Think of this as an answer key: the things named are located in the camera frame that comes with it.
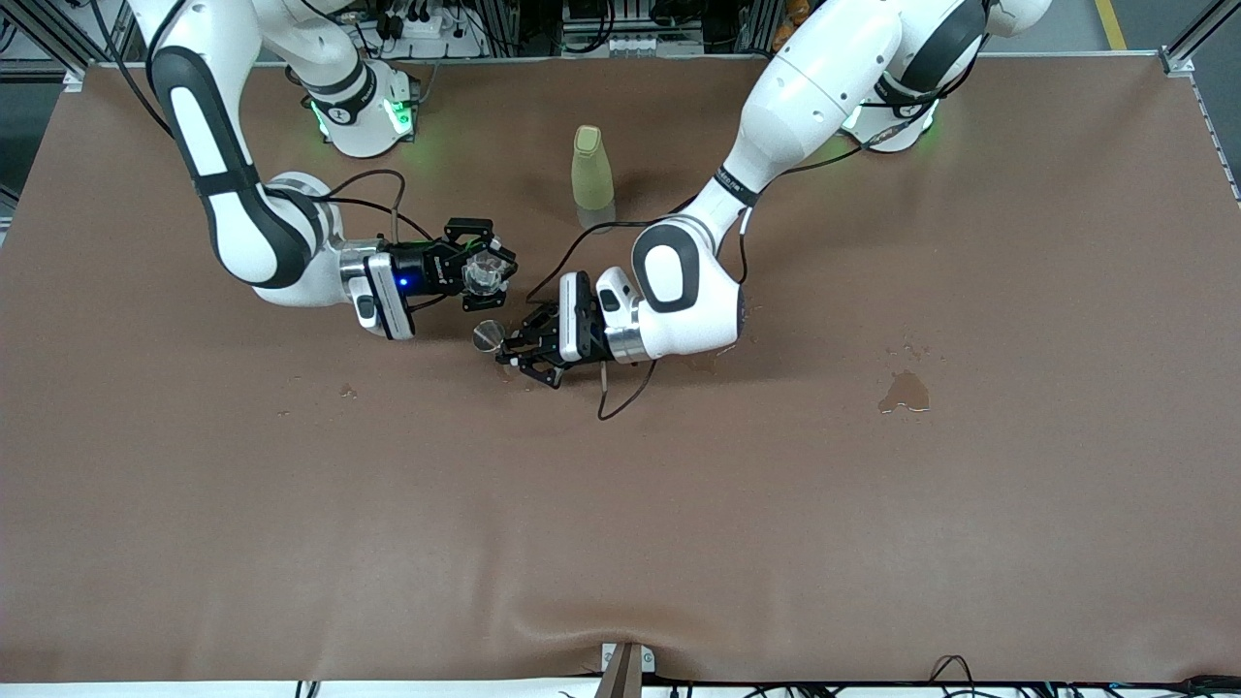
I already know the aluminium frame post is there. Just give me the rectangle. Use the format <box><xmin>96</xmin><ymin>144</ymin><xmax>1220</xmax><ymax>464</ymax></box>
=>
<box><xmin>0</xmin><ymin>0</ymin><xmax>108</xmax><ymax>88</ymax></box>
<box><xmin>1159</xmin><ymin>0</ymin><xmax>1241</xmax><ymax>77</ymax></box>

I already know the white power strip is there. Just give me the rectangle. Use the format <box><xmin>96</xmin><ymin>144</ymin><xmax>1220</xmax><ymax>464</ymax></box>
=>
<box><xmin>373</xmin><ymin>0</ymin><xmax>486</xmax><ymax>59</ymax></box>

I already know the clear glass cup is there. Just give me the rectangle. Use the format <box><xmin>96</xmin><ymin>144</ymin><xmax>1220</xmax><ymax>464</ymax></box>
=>
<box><xmin>461</xmin><ymin>252</ymin><xmax>512</xmax><ymax>298</ymax></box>

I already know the brown table mat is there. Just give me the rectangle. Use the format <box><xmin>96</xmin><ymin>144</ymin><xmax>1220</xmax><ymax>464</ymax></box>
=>
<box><xmin>0</xmin><ymin>53</ymin><xmax>1241</xmax><ymax>684</ymax></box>

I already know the grey metal mount bracket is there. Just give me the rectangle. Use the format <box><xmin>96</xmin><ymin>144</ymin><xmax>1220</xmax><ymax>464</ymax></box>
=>
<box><xmin>593</xmin><ymin>642</ymin><xmax>657</xmax><ymax>698</ymax></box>

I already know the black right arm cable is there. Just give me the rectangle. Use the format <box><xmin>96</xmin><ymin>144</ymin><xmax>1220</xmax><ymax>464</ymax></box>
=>
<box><xmin>310</xmin><ymin>170</ymin><xmax>437</xmax><ymax>311</ymax></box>

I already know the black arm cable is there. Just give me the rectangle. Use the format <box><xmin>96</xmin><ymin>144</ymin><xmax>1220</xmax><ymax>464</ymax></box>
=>
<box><xmin>526</xmin><ymin>145</ymin><xmax>864</xmax><ymax>421</ymax></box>
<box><xmin>310</xmin><ymin>170</ymin><xmax>437</xmax><ymax>311</ymax></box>

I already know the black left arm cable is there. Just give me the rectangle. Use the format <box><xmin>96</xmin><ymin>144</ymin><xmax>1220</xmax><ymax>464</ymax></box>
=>
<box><xmin>526</xmin><ymin>145</ymin><xmax>864</xmax><ymax>421</ymax></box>

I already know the yellow-green drink bottle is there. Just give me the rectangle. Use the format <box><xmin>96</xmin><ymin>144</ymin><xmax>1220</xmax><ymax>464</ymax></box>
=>
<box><xmin>571</xmin><ymin>124</ymin><xmax>618</xmax><ymax>235</ymax></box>

